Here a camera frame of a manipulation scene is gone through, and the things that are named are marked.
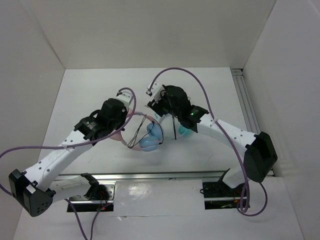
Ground aluminium rail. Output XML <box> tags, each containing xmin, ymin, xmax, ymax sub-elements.
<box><xmin>231</xmin><ymin>69</ymin><xmax>278</xmax><ymax>183</ymax></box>
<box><xmin>54</xmin><ymin>169</ymin><xmax>231</xmax><ymax>183</ymax></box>

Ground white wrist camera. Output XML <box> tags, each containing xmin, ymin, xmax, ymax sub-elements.
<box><xmin>146</xmin><ymin>81</ymin><xmax>165</xmax><ymax>103</ymax></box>
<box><xmin>116</xmin><ymin>91</ymin><xmax>133</xmax><ymax>110</ymax></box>

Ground white front cover plate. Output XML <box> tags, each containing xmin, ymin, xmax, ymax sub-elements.
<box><xmin>114</xmin><ymin>179</ymin><xmax>205</xmax><ymax>216</ymax></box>

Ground aluminium right rail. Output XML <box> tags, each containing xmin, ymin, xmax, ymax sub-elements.
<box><xmin>231</xmin><ymin>69</ymin><xmax>278</xmax><ymax>183</ymax></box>

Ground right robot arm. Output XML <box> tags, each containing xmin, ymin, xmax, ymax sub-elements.
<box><xmin>146</xmin><ymin>84</ymin><xmax>278</xmax><ymax>196</ymax></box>

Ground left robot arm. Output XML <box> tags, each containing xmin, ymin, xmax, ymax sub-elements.
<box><xmin>8</xmin><ymin>95</ymin><xmax>132</xmax><ymax>217</ymax></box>

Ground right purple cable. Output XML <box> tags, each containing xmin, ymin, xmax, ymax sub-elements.
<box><xmin>147</xmin><ymin>67</ymin><xmax>268</xmax><ymax>216</ymax></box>

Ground pink blue cat-ear headphones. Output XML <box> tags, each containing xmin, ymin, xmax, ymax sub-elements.
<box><xmin>111</xmin><ymin>109</ymin><xmax>164</xmax><ymax>152</ymax></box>

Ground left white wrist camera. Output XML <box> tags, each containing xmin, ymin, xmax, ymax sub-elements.
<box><xmin>116</xmin><ymin>91</ymin><xmax>133</xmax><ymax>110</ymax></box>

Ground aluminium front rail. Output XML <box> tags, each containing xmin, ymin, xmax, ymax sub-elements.
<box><xmin>54</xmin><ymin>169</ymin><xmax>231</xmax><ymax>183</ymax></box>

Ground white teal cat-ear headphones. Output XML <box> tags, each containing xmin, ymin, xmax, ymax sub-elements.
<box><xmin>154</xmin><ymin>113</ymin><xmax>194</xmax><ymax>140</ymax></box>

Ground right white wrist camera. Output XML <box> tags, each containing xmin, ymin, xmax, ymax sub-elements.
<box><xmin>146</xmin><ymin>81</ymin><xmax>165</xmax><ymax>103</ymax></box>

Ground purple cable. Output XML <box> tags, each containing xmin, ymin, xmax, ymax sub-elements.
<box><xmin>147</xmin><ymin>67</ymin><xmax>268</xmax><ymax>216</ymax></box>
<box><xmin>0</xmin><ymin>87</ymin><xmax>137</xmax><ymax>240</ymax></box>

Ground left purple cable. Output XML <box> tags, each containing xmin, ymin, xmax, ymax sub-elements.
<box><xmin>0</xmin><ymin>87</ymin><xmax>137</xmax><ymax>240</ymax></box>

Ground thin black audio cable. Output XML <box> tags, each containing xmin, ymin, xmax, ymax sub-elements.
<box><xmin>126</xmin><ymin>113</ymin><xmax>165</xmax><ymax>150</ymax></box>

